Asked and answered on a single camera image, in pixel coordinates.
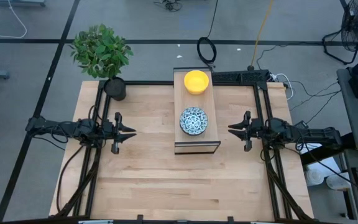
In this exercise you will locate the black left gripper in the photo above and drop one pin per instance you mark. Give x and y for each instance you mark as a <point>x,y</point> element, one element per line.
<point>109,133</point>

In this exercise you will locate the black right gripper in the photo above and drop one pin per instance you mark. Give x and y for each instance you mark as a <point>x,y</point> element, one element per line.
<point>256,130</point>

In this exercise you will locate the teal floral patterned bowl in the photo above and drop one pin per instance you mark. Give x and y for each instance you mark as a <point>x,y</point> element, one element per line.
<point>194,120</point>

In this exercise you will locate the yellow mini bowl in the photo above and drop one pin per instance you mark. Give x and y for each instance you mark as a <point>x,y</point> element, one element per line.
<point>196,80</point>

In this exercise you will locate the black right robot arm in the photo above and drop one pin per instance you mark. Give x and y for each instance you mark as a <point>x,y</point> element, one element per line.
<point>291,132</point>

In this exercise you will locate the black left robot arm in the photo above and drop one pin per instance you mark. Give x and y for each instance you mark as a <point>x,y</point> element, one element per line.
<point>73,129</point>

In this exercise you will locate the green plant in black pot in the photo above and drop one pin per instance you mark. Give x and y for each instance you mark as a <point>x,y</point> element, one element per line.
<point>99,51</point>

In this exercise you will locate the white round container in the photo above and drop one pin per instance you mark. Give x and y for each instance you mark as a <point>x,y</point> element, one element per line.
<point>337,182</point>
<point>314,177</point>

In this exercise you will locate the silver aluminium bar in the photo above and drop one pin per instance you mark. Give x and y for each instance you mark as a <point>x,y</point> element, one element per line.
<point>263,222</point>
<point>95,222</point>

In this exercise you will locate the black floor fan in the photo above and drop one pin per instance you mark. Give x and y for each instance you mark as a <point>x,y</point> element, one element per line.
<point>357,25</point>

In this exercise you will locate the wooden shelf with black frame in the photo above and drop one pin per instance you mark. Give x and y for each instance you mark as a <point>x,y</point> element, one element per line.
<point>194,100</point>

